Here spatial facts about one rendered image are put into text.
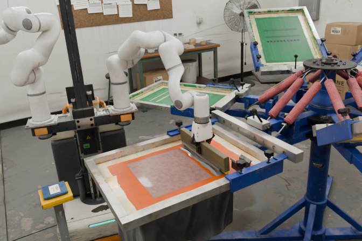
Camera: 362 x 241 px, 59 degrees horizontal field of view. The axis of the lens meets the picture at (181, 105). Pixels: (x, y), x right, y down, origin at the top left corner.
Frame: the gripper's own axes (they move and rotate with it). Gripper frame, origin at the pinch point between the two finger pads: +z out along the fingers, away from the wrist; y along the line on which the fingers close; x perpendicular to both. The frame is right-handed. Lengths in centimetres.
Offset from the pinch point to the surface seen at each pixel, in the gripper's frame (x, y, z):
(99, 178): -6, 52, 2
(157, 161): -10.6, 20.8, 5.5
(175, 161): -5.4, 13.3, 5.5
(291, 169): -74, -151, 101
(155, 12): -379, -154, -43
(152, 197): 15.7, 35.8, 5.5
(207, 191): 29.2, 16.9, 2.1
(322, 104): 4, -84, -6
